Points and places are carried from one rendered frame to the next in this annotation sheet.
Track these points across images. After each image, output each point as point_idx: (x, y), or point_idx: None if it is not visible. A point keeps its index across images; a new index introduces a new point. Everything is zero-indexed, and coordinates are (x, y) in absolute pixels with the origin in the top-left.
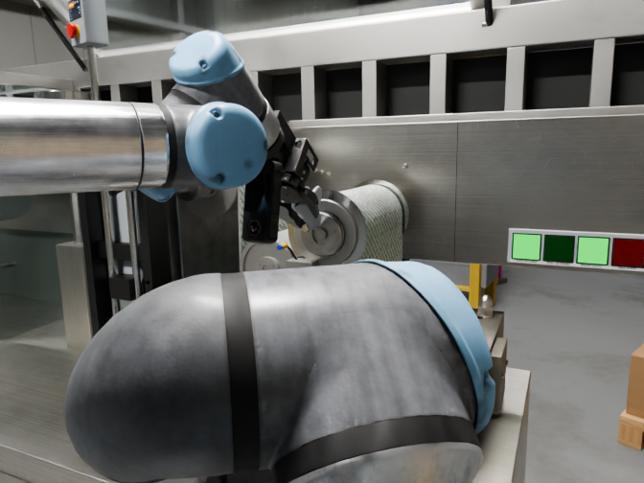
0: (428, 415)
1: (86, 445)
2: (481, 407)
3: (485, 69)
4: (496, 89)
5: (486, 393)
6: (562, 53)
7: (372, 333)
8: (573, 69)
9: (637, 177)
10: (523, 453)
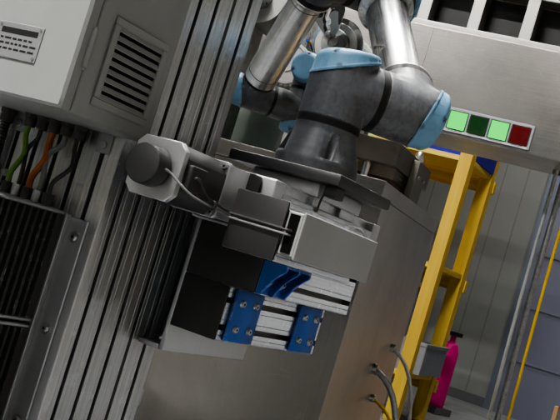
0: None
1: None
2: (416, 3)
3: (462, 2)
4: (466, 17)
5: (418, 0)
6: (512, 5)
7: None
8: (517, 17)
9: (535, 87)
10: (417, 259)
